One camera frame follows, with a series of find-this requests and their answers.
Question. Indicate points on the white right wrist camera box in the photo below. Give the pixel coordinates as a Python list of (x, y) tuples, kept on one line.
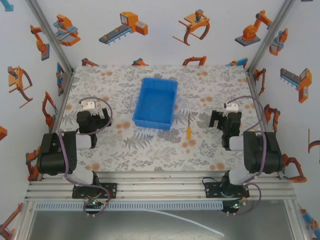
[(231, 107)]

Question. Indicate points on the left green circuit board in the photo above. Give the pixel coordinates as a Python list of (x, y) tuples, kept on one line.
[(93, 203)]

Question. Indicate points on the blue plastic bin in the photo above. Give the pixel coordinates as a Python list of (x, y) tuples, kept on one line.
[(155, 102)]

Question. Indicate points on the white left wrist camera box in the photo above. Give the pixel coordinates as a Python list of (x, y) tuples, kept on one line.
[(89, 105)]

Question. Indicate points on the aluminium frame post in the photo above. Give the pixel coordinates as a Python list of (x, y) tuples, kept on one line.
[(50, 35), (270, 35)]

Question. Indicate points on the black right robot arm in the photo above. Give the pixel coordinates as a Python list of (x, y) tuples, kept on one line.
[(262, 152)]

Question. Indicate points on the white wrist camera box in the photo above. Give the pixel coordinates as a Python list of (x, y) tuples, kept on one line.
[(89, 105), (231, 107)]

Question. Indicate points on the aluminium rail frame base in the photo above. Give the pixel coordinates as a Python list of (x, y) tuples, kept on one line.
[(160, 186)]

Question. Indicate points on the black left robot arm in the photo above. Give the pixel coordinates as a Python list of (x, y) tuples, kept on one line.
[(56, 152)]

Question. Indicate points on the green circuit board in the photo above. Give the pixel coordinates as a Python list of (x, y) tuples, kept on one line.
[(93, 203), (232, 206)]

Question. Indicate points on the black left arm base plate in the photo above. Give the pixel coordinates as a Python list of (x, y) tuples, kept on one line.
[(110, 190)]

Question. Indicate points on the right green circuit board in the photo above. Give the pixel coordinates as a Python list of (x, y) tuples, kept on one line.
[(232, 206)]

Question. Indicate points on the floral patterned table mat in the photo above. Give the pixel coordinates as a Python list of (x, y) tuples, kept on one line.
[(160, 140)]

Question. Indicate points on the white thin tube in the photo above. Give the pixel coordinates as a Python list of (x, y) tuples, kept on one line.
[(192, 222)]

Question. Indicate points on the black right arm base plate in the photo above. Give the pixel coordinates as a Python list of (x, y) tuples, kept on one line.
[(212, 189)]

